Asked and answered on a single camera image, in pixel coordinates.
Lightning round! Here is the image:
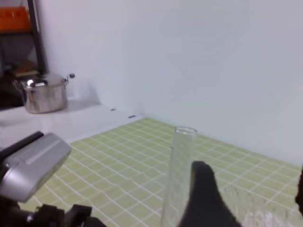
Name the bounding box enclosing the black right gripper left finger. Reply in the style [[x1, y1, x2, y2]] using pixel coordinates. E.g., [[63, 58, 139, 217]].
[[178, 161, 241, 227]]

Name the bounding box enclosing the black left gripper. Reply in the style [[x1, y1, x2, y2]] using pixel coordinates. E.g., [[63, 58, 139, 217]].
[[0, 197, 105, 227]]

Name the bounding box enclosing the clear glass test tube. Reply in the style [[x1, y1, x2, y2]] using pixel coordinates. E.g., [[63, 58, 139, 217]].
[[160, 126, 197, 227]]

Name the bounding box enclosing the green checkered tablecloth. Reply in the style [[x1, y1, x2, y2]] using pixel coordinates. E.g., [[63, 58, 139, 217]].
[[21, 118, 301, 227]]

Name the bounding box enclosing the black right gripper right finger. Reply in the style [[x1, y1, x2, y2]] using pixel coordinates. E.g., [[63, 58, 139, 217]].
[[295, 169, 303, 213]]

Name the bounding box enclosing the white test tube rack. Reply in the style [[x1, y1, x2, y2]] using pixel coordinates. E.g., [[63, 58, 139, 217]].
[[220, 186, 303, 227]]

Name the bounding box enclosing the orange bin on shelf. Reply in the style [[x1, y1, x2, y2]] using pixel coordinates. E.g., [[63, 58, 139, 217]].
[[0, 7, 31, 31]]

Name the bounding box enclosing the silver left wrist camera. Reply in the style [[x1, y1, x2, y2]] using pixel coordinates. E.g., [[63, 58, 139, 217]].
[[0, 131, 71, 203]]

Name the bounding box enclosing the black shelf post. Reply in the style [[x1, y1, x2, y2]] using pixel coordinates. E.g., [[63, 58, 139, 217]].
[[27, 0, 46, 74]]

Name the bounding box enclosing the stainless steel pot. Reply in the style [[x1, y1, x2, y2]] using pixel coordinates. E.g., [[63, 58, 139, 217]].
[[13, 73, 76, 114]]

